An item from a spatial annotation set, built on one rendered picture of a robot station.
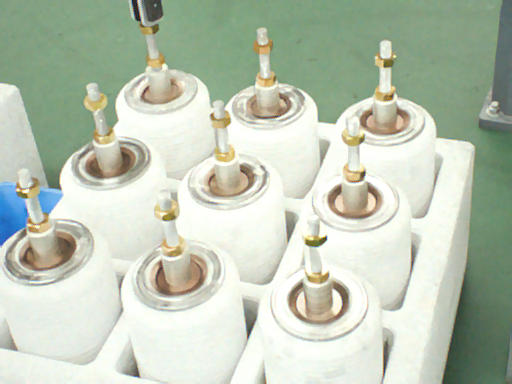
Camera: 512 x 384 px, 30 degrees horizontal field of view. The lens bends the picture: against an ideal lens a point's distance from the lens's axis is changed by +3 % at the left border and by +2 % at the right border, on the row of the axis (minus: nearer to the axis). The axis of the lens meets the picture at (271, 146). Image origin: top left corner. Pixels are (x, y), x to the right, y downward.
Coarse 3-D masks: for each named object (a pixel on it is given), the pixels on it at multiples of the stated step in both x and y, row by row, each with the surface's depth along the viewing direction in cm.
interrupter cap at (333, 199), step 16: (336, 176) 84; (368, 176) 84; (320, 192) 82; (336, 192) 82; (368, 192) 82; (384, 192) 82; (320, 208) 81; (336, 208) 81; (368, 208) 81; (384, 208) 80; (336, 224) 79; (352, 224) 79; (368, 224) 79; (384, 224) 79
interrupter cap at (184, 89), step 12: (180, 72) 99; (132, 84) 98; (144, 84) 98; (180, 84) 97; (192, 84) 97; (132, 96) 96; (144, 96) 96; (168, 96) 96; (180, 96) 95; (192, 96) 95; (132, 108) 95; (144, 108) 94; (156, 108) 94; (168, 108) 94; (180, 108) 94
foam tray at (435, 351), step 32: (320, 128) 102; (320, 160) 102; (448, 160) 96; (448, 192) 92; (288, 224) 93; (416, 224) 89; (448, 224) 89; (288, 256) 87; (416, 256) 86; (448, 256) 86; (256, 288) 84; (416, 288) 83; (448, 288) 90; (0, 320) 84; (256, 320) 81; (384, 320) 80; (416, 320) 80; (448, 320) 95; (0, 352) 81; (128, 352) 81; (256, 352) 79; (384, 352) 82; (416, 352) 77
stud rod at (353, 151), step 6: (348, 120) 76; (354, 120) 76; (348, 126) 76; (354, 126) 76; (348, 132) 76; (354, 132) 76; (348, 150) 78; (354, 150) 77; (348, 156) 78; (354, 156) 78; (348, 162) 79; (354, 162) 78; (354, 168) 78
